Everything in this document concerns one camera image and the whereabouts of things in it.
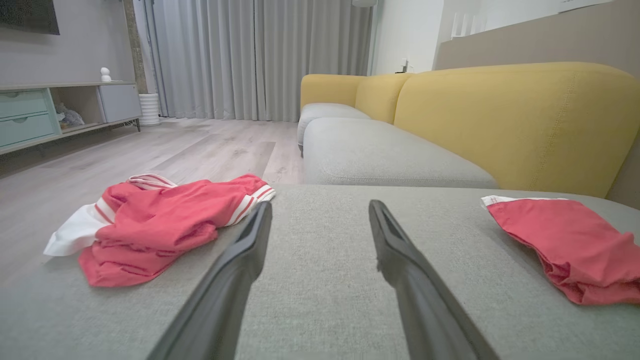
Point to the grey pleated curtain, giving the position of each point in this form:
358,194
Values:
250,55

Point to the large yellow sofa backrest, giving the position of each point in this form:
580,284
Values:
510,125

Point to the red shorts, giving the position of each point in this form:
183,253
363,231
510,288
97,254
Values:
575,245

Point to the large teal cabinet drawer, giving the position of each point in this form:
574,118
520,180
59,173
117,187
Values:
25,129

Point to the white cabinet door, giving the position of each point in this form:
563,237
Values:
120,102

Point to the small white figurine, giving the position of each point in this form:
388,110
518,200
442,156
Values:
105,74

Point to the large grey sofa ottoman cushion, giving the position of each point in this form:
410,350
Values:
320,260

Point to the white ribbed bin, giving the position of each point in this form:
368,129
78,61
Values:
149,110

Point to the grey tv cabinet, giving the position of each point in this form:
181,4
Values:
75,102

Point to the white router with antennas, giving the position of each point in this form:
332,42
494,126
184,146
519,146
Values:
467,27

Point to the black television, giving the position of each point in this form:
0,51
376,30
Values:
27,15

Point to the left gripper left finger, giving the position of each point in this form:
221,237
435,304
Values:
220,310

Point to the small teal cabinet drawer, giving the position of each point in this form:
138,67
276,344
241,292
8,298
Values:
22,103

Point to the narrow yellow sofa backrest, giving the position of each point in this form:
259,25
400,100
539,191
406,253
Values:
380,97

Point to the crumpled clear plastic bag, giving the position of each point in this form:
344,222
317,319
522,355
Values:
70,117

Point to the small grey sofa seat cushion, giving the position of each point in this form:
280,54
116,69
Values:
325,112

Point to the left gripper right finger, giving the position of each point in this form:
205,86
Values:
430,320

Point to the yellow sofa armrest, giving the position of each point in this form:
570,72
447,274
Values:
327,90

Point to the red and white basketball jersey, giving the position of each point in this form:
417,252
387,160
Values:
165,220

